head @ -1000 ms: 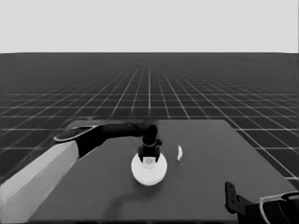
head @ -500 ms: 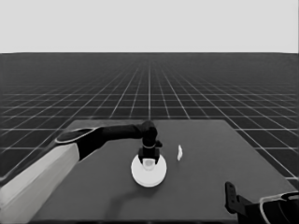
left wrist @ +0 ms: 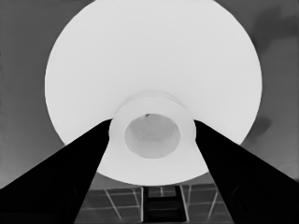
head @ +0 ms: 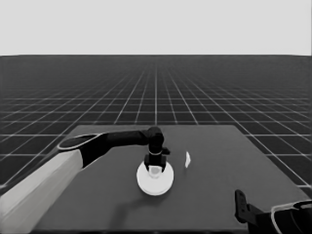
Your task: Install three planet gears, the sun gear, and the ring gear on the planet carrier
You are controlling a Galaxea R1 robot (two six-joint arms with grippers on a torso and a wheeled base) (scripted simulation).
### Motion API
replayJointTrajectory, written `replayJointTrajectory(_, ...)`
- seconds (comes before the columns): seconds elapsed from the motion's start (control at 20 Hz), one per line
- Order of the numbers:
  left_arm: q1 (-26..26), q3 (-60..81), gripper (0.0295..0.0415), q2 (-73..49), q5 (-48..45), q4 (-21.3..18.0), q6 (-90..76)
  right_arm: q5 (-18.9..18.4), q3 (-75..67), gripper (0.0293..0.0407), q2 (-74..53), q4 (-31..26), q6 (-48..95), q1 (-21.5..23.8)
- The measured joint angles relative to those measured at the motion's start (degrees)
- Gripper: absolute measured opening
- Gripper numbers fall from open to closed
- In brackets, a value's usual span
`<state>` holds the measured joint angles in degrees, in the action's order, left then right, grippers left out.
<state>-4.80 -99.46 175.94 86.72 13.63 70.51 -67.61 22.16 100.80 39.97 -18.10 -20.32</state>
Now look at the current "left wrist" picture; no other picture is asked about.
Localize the large thick white disc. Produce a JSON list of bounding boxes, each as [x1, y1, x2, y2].
[[44, 0, 263, 188]]

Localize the dark robot body block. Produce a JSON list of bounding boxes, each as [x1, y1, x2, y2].
[[140, 185, 191, 224]]

